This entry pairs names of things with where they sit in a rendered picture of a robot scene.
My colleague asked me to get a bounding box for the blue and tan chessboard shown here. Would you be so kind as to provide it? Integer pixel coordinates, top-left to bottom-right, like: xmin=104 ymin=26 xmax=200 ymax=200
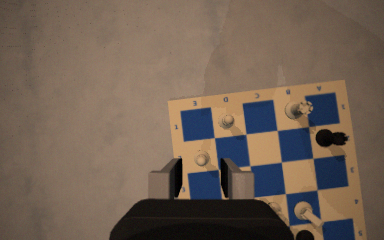
xmin=168 ymin=80 xmax=367 ymax=240

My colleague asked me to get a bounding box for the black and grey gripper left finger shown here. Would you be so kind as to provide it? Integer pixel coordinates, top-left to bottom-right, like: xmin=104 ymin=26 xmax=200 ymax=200
xmin=148 ymin=158 xmax=183 ymax=199

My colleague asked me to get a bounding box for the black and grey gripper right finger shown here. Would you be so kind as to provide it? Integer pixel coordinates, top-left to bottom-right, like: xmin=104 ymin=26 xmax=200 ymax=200
xmin=220 ymin=158 xmax=255 ymax=199

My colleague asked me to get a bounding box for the white rook chess piece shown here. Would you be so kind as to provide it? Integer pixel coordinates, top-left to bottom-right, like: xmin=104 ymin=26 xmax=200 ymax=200
xmin=285 ymin=101 xmax=313 ymax=119

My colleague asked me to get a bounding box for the white pawn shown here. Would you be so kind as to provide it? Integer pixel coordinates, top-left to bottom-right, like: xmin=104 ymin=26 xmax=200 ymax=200
xmin=194 ymin=150 xmax=209 ymax=166
xmin=218 ymin=113 xmax=234 ymax=129
xmin=268 ymin=202 xmax=286 ymax=223

